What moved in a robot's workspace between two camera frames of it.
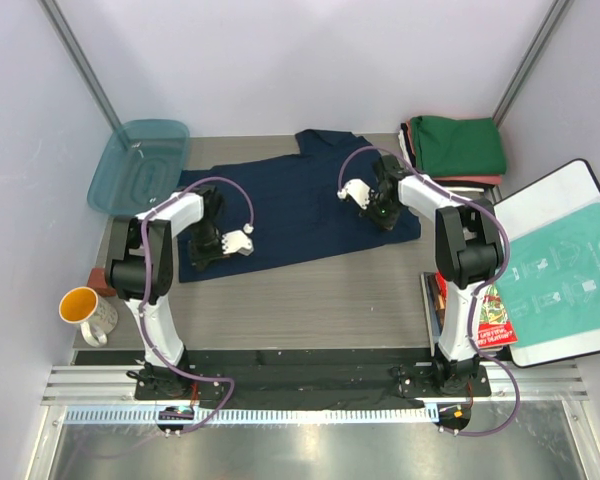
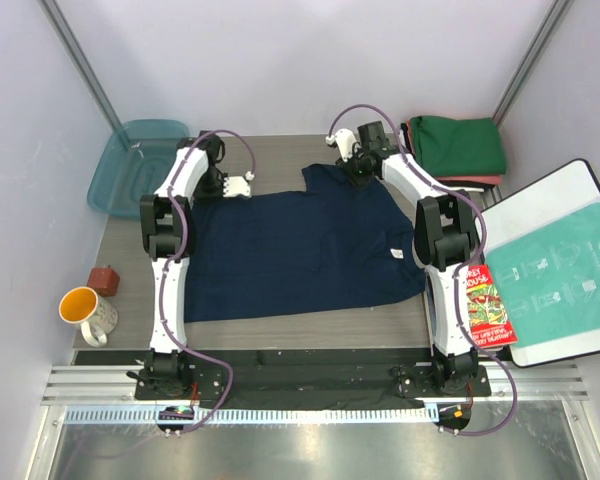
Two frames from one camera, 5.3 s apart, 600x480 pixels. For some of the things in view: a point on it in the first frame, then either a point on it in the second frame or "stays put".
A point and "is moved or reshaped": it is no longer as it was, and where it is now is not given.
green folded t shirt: (458, 147) stays put
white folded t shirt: (404, 155) stays put
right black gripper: (384, 223) -> (356, 182)
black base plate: (301, 378) stays put
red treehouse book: (492, 326) stays put
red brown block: (97, 281) stays put
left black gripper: (199, 261) -> (199, 195)
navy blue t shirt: (292, 209) is moved or reshaped
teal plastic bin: (143, 165) stays put
